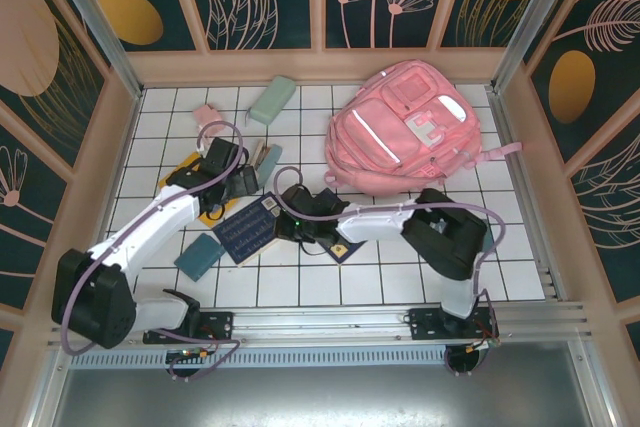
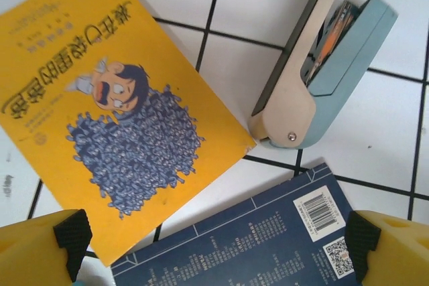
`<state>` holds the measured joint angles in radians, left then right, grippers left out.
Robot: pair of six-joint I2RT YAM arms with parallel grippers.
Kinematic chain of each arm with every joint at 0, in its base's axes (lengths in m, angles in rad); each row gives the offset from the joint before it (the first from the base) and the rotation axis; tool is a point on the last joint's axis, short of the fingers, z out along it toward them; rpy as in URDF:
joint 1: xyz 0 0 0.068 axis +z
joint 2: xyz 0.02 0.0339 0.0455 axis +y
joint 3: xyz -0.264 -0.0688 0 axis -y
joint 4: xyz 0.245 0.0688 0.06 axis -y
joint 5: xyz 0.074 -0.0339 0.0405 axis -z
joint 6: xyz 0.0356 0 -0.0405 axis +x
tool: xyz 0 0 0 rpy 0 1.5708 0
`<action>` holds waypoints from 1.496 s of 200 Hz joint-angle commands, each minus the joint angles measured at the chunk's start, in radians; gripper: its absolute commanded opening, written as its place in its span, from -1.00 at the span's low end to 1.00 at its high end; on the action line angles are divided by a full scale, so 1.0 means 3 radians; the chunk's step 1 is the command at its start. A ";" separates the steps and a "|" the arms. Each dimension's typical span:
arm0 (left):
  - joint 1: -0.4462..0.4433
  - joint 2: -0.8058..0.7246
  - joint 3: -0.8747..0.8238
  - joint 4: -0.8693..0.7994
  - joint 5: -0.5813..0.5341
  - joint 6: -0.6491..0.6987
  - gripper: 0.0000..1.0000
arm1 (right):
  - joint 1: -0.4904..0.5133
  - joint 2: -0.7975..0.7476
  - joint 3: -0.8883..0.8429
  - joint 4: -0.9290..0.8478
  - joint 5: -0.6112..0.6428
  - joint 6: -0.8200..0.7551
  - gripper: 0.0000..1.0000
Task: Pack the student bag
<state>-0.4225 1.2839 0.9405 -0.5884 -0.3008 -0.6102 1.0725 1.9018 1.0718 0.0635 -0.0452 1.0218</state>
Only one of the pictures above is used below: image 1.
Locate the grey metal sheet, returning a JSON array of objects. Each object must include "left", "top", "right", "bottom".
[{"left": 49, "top": 341, "right": 606, "bottom": 427}]

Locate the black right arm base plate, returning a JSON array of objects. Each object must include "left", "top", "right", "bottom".
[{"left": 407, "top": 306, "right": 501, "bottom": 343}]

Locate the aluminium mounting rail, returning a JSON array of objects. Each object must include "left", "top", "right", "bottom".
[{"left": 47, "top": 300, "right": 594, "bottom": 348}]

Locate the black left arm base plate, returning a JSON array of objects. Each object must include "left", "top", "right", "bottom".
[{"left": 143, "top": 310, "right": 236, "bottom": 346}]

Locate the teal book with cream pages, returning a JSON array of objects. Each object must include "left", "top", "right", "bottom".
[{"left": 249, "top": 139, "right": 284, "bottom": 183}]

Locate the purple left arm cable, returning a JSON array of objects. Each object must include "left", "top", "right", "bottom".
[{"left": 51, "top": 120, "right": 247, "bottom": 383}]

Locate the navy notebook with white print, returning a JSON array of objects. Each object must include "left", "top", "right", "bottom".
[{"left": 211, "top": 190, "right": 284, "bottom": 266}]

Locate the pink student backpack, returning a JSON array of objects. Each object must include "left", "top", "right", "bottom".
[{"left": 323, "top": 59, "right": 524, "bottom": 198}]

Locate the aluminium frame post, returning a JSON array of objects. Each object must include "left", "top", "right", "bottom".
[
  {"left": 492, "top": 0, "right": 571, "bottom": 93},
  {"left": 39, "top": 0, "right": 145, "bottom": 101}
]

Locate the dark teal pencil case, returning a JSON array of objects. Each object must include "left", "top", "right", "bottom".
[{"left": 173, "top": 232, "right": 225, "bottom": 282}]

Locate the small pink box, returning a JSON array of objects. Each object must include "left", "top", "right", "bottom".
[{"left": 193, "top": 104, "right": 224, "bottom": 127}]

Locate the mint green pencil case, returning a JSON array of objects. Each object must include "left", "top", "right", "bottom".
[{"left": 244, "top": 75, "right": 296, "bottom": 127}]

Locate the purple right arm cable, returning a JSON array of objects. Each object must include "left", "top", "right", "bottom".
[{"left": 273, "top": 166, "right": 506, "bottom": 378}]

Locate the navy book with yellow emblem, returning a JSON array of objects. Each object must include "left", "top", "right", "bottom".
[{"left": 312, "top": 188, "right": 369, "bottom": 267}]

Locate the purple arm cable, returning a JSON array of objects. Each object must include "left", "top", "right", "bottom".
[
  {"left": 273, "top": 166, "right": 506, "bottom": 378},
  {"left": 51, "top": 120, "right": 247, "bottom": 383}
]

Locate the perforated metal cable tray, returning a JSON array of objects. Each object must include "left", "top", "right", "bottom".
[{"left": 67, "top": 346, "right": 576, "bottom": 373}]

